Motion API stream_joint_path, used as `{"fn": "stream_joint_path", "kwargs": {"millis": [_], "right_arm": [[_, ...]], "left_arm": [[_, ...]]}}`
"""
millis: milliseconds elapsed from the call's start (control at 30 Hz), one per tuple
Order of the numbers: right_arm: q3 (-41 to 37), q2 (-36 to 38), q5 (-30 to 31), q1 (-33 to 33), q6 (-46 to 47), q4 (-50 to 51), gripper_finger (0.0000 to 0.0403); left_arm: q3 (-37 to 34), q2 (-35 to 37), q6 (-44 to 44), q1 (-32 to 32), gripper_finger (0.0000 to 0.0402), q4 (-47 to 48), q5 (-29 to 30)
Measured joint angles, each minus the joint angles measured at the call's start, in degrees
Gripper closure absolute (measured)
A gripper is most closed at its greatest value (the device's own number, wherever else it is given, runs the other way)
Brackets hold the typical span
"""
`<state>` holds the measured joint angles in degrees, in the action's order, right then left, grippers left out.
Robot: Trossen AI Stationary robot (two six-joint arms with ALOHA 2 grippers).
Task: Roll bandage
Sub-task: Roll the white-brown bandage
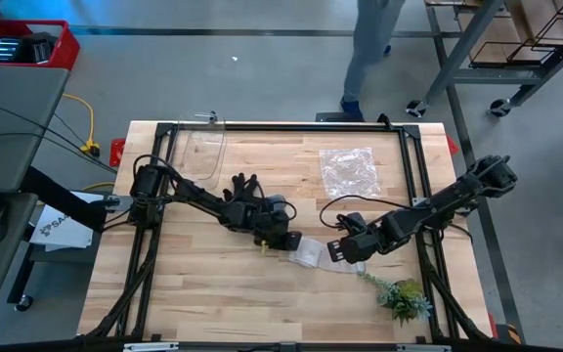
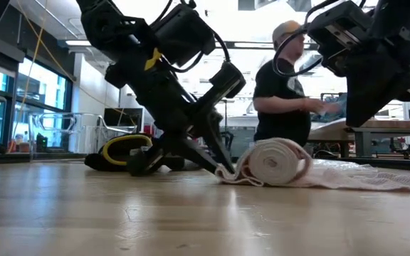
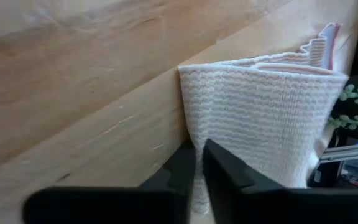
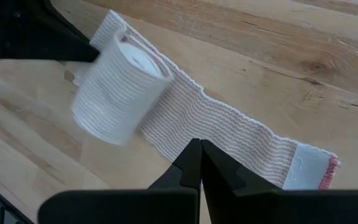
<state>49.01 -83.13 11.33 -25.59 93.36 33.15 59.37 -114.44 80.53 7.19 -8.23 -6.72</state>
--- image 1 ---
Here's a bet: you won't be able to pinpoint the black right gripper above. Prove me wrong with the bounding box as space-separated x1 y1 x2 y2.
327 214 390 264

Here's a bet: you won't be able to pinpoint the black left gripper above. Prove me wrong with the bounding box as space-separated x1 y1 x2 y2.
222 199 304 253

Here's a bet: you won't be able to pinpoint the white elastic bandage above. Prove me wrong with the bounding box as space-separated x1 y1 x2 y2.
288 236 368 275

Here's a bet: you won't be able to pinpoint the clear plastic bag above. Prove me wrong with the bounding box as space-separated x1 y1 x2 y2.
318 146 382 201

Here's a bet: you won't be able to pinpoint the black work glove grey cuff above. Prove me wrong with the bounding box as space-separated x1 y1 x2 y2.
221 172 288 216

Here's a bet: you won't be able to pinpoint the small artificial green plant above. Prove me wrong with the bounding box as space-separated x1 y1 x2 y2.
357 270 434 328

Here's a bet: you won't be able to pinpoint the clear plastic tray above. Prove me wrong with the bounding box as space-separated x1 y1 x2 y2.
162 115 229 190

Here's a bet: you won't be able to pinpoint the black caster wheel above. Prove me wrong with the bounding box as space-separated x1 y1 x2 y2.
14 293 34 313
488 98 513 118
406 99 428 118

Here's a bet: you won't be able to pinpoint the black yellow striped block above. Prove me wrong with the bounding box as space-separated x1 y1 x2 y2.
495 322 523 345

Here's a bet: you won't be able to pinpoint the person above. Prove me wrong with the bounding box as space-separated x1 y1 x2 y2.
338 0 409 123

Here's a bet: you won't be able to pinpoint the white printed paper sheet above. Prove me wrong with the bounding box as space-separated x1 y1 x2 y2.
29 189 108 253

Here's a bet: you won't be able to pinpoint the grey metal wood-top workbench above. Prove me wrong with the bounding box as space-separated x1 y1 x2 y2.
406 0 563 118

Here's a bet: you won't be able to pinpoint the black desk support beam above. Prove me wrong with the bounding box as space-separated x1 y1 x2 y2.
20 165 109 234

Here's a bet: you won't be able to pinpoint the red plastic crate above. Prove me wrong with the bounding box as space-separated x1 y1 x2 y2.
0 19 81 71

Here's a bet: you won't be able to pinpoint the grey desk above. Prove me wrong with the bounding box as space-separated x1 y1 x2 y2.
0 63 71 323

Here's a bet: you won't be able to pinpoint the black box device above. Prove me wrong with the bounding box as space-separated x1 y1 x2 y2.
21 31 59 66

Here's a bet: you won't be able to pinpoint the black device silver slats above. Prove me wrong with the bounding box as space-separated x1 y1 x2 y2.
0 36 22 65

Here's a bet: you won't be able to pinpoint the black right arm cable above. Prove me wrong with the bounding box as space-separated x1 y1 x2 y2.
319 194 412 231

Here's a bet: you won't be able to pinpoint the silver frame bracket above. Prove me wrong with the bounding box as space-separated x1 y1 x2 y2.
396 343 453 352
122 341 180 352

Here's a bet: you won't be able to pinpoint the yellow cable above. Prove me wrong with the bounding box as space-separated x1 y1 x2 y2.
61 93 116 193

